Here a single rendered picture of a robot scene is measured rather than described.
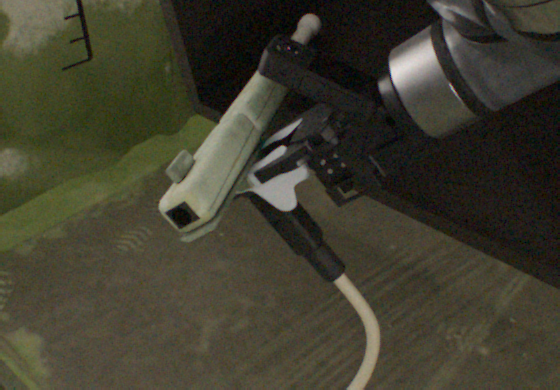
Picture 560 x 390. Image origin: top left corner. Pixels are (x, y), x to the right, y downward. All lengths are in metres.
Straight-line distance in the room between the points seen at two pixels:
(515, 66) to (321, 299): 0.76
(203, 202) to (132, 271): 0.73
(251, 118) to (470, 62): 0.25
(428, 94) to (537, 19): 0.23
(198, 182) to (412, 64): 0.21
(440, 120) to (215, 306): 0.74
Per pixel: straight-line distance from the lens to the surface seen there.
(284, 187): 0.60
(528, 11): 0.28
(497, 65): 0.49
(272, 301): 1.16
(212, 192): 0.54
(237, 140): 0.60
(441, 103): 0.50
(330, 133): 0.55
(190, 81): 0.85
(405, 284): 1.21
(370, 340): 0.75
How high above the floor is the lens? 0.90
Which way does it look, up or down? 37 degrees down
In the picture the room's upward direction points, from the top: straight up
